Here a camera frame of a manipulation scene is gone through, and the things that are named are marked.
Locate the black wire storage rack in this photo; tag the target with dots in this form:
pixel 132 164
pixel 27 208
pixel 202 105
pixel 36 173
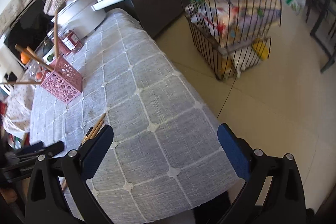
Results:
pixel 232 35

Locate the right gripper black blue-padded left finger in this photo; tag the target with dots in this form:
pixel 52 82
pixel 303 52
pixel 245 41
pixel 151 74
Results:
pixel 46 202

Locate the white electric pot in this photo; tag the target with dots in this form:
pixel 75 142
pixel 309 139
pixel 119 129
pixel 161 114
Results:
pixel 83 16

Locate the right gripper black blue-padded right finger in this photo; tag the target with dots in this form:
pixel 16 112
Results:
pixel 272 190

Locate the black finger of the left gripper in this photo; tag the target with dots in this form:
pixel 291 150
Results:
pixel 20 162

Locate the pink perforated utensil holder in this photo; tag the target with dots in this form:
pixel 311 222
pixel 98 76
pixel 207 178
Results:
pixel 64 82

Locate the wooden utensil in holder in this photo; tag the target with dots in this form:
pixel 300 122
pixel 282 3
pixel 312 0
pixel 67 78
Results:
pixel 21 49
pixel 39 59

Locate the grey checked tablecloth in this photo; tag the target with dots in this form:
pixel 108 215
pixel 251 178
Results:
pixel 165 157

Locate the orange fruit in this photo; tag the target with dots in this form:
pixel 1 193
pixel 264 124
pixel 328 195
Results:
pixel 24 58

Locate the red labelled jar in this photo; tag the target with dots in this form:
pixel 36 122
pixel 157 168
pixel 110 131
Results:
pixel 70 40

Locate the black table frame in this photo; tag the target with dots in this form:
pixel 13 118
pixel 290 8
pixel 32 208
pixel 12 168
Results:
pixel 321 14

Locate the tall wooden utensil handle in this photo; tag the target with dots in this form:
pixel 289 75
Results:
pixel 56 35

